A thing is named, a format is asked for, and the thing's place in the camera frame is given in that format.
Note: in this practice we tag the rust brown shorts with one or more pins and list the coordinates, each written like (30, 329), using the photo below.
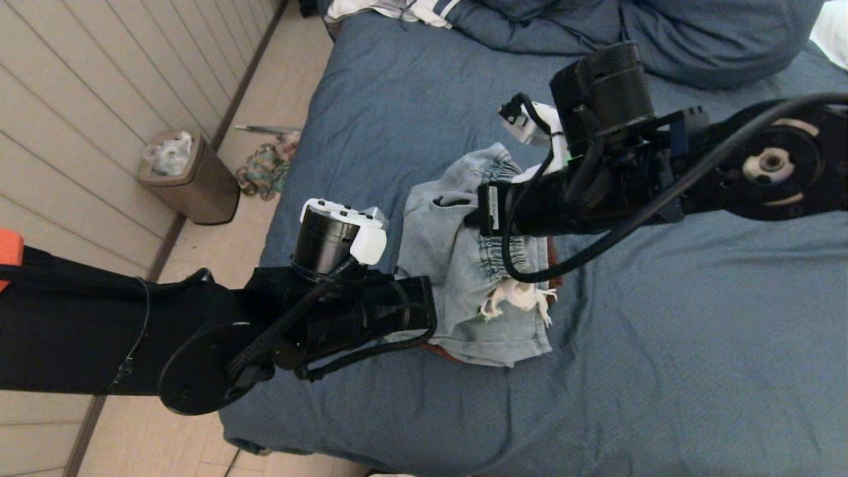
(444, 354)

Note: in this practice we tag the multicoloured rag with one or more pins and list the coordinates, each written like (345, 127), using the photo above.
(262, 173)

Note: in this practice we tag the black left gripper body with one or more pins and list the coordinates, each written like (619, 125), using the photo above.
(397, 308)

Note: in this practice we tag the crumpled blue duvet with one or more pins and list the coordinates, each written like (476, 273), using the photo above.
(729, 33)

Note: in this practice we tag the blue bed cover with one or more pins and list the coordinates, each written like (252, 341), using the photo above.
(695, 364)

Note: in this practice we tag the light blue denim shorts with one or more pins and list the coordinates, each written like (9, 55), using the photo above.
(457, 265)

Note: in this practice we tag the brown trash bin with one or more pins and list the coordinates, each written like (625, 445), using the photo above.
(209, 192)

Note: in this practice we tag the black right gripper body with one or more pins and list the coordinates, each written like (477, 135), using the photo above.
(536, 209)

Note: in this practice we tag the thin silver metal rod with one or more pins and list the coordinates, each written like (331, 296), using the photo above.
(265, 130)

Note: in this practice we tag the clear plastic bin bag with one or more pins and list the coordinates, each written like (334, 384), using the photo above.
(172, 159)

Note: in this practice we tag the small black object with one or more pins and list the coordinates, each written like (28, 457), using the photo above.
(308, 6)

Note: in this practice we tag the white striped garment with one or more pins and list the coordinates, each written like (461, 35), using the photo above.
(424, 10)

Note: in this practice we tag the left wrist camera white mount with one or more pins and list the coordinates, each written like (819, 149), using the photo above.
(371, 245)

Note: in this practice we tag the white pillow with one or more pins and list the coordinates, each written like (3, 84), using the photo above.
(833, 33)

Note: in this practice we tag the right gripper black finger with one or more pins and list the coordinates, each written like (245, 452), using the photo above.
(454, 199)
(472, 220)

